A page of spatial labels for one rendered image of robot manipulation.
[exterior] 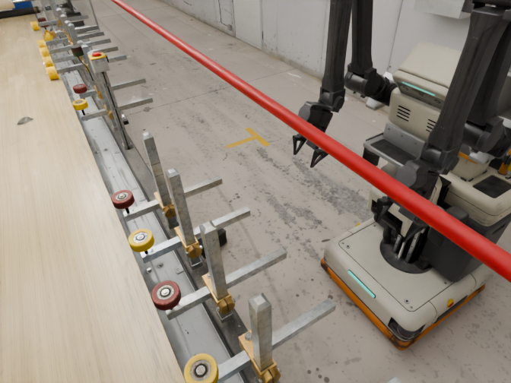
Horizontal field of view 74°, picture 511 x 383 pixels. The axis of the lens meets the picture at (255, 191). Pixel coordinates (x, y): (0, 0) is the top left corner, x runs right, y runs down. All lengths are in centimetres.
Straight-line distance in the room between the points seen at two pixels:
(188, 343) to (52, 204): 73
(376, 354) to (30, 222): 165
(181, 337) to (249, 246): 113
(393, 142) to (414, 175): 45
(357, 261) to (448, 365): 63
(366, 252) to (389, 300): 29
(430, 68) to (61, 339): 128
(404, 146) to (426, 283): 82
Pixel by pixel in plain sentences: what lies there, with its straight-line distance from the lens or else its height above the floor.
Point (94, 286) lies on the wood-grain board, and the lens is 114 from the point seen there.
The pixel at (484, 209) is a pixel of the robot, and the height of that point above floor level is 78.
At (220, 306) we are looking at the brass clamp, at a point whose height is 82.
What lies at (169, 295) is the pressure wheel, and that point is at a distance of 103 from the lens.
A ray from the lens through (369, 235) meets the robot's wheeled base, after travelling 204.
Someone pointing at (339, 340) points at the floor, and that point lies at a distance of 196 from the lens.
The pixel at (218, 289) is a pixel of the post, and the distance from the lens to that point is 104.
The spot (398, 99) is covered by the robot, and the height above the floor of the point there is 120.
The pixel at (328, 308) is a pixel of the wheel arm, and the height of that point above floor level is 84.
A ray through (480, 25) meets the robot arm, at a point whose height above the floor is 154.
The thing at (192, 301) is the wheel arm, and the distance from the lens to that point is 110.
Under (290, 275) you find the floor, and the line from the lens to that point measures 214.
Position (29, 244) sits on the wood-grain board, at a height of 90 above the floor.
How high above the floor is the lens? 174
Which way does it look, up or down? 40 degrees down
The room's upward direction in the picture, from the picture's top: 3 degrees counter-clockwise
